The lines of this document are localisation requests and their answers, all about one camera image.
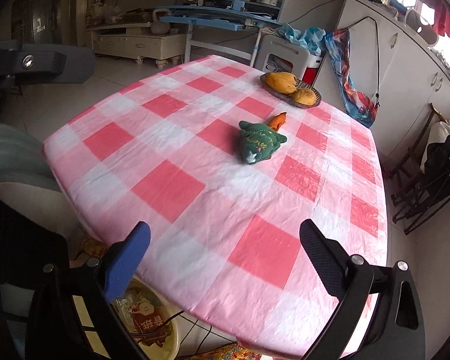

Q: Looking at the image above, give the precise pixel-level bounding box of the red snack bag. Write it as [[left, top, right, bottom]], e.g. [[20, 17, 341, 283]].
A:
[[113, 286, 171, 348]]

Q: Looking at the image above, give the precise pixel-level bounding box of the green snack wrapper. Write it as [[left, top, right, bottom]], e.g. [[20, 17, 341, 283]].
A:
[[239, 120, 288, 165]]

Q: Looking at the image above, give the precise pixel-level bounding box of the orange mango peel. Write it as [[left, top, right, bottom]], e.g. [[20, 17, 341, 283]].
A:
[[267, 112, 287, 132]]

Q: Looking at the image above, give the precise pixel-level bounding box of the yellow trash bin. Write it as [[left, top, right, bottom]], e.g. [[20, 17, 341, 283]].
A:
[[112, 277, 179, 359]]

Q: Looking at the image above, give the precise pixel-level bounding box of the light green chair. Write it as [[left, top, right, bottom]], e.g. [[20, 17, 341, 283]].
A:
[[0, 124, 84, 242]]

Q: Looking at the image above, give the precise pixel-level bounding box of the cream TV cabinet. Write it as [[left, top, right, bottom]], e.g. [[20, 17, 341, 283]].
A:
[[86, 23, 186, 70]]

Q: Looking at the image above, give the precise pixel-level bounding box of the colourful slipper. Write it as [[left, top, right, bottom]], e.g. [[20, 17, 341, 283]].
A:
[[188, 343, 262, 360]]

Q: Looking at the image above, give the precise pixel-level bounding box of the pink checkered tablecloth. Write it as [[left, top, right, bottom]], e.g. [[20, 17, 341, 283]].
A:
[[43, 55, 387, 359]]

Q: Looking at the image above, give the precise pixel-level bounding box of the black folding chair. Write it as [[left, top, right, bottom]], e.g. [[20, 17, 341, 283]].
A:
[[387, 103, 450, 235]]

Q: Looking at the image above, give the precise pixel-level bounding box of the pink kettlebell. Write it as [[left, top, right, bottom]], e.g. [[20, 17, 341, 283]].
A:
[[150, 8, 170, 35]]

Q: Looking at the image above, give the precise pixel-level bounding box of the colourful hanging bag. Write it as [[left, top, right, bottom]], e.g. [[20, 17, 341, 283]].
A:
[[324, 28, 380, 128]]

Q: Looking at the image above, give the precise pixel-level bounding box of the yellow mango right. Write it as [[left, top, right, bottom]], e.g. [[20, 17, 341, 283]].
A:
[[291, 88, 317, 107]]

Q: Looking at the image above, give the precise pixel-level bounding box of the yellow mango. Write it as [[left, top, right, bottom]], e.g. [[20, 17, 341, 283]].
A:
[[265, 72, 297, 94], [291, 88, 317, 107]]

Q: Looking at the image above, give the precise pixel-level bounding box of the woven fruit basket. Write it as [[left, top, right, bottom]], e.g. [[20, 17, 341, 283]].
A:
[[260, 72, 321, 109]]

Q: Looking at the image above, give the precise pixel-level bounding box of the yellow mango middle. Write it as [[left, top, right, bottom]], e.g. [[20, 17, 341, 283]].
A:
[[265, 72, 297, 94]]

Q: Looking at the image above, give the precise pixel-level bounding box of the white cabinet row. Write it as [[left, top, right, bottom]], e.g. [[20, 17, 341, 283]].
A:
[[336, 0, 450, 168]]

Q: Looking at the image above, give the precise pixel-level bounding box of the white plastic stool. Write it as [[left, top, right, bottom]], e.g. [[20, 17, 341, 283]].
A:
[[253, 35, 323, 85]]

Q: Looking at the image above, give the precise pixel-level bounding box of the blue plastic bag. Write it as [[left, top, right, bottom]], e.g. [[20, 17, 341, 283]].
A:
[[277, 24, 327, 57]]

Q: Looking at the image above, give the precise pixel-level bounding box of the blue study desk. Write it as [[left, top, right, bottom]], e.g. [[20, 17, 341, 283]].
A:
[[160, 0, 289, 67]]

